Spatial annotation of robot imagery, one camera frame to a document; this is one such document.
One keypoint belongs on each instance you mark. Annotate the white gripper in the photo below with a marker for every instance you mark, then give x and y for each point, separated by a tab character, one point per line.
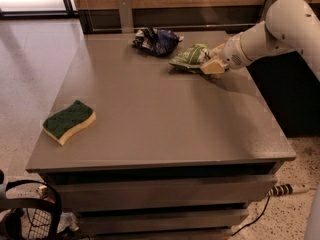
232	55

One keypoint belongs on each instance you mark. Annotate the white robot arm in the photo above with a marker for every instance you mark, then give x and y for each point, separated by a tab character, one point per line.
289	25

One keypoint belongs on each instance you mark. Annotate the blue crumpled chip bag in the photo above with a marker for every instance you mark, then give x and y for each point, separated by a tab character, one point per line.
156	42

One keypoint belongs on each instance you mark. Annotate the green jalapeno chip bag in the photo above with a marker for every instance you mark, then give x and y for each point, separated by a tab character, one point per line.
192	58

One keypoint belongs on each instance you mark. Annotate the top grey drawer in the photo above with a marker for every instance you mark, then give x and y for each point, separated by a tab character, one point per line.
148	194

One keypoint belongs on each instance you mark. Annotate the left metal bracket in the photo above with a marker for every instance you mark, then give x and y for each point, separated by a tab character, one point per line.
126	16

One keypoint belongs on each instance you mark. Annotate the black wire basket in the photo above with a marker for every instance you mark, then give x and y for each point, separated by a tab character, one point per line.
29	218

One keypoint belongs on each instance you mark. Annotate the green and yellow sponge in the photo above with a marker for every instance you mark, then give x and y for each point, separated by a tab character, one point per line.
62	125

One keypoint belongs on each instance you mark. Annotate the middle grey drawer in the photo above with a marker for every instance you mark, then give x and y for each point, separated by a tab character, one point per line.
162	221

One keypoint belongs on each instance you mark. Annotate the grey drawer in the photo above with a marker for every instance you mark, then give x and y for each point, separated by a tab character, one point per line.
162	221
148	194

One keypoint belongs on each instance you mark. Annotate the striped black white plug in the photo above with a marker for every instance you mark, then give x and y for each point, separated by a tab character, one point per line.
288	189

